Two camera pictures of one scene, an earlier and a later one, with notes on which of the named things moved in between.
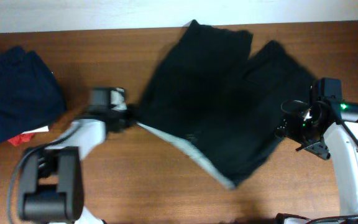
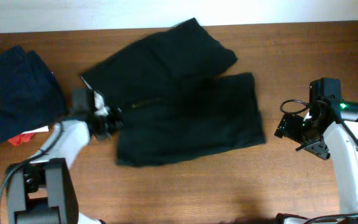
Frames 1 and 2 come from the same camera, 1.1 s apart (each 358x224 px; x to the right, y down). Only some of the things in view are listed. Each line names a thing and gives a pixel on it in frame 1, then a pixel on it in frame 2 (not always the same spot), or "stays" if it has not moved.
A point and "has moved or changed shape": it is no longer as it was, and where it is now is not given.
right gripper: x=288 y=126 stays
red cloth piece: x=20 y=139 stays
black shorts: x=222 y=98 has moved or changed shape
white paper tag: x=39 y=129 stays
